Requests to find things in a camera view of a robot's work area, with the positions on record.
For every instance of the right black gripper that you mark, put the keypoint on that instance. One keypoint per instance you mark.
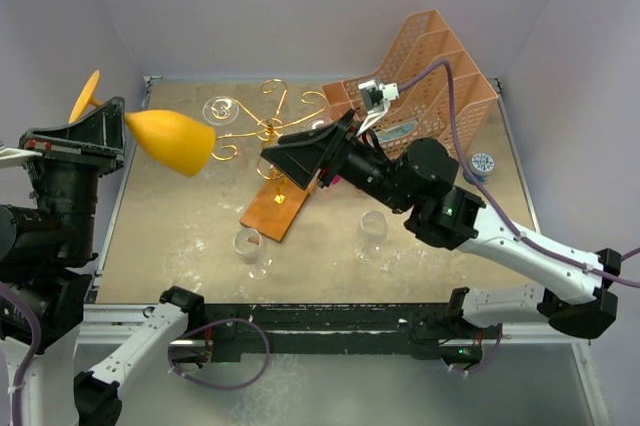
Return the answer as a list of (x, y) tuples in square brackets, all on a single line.
[(301, 155)]

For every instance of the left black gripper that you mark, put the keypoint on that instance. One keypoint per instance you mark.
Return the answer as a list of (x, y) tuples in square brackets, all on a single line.
[(97, 138)]

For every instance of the yellow plastic wine glass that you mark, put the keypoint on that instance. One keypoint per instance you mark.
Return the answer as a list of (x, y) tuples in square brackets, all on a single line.
[(172, 139)]

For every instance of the clear wine glass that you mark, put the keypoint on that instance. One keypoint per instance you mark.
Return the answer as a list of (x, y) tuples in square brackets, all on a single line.
[(251, 248), (371, 234), (220, 110)]

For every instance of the clear champagne flute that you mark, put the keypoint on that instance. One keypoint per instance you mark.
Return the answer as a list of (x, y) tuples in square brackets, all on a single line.
[(316, 124)]

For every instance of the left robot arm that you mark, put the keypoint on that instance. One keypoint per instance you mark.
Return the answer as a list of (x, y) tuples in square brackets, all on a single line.
[(44, 252)]

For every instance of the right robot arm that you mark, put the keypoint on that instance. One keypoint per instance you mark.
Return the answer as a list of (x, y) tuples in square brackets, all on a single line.
[(569, 288)]

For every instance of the pink plastic wine glass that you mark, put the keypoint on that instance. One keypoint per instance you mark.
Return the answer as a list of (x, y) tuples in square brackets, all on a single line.
[(334, 181)]

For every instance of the orange plastic file organizer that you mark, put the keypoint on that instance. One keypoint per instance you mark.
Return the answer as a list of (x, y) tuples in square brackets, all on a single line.
[(422, 111)]

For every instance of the blue white round tin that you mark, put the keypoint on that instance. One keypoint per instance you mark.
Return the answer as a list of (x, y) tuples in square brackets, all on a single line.
[(480, 166)]

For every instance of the gold wire wine glass rack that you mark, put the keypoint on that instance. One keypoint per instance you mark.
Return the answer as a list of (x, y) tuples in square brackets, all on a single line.
[(277, 204)]

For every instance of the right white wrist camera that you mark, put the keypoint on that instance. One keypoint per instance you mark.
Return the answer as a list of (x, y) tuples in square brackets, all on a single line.
[(377, 98)]

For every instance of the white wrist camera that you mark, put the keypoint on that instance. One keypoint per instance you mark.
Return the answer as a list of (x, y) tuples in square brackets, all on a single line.
[(16, 157), (377, 98)]

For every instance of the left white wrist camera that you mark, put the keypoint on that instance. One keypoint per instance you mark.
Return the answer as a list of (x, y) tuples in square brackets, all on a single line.
[(16, 157)]

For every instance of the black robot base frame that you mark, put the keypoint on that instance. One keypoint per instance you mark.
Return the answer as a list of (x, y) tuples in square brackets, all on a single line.
[(424, 331)]

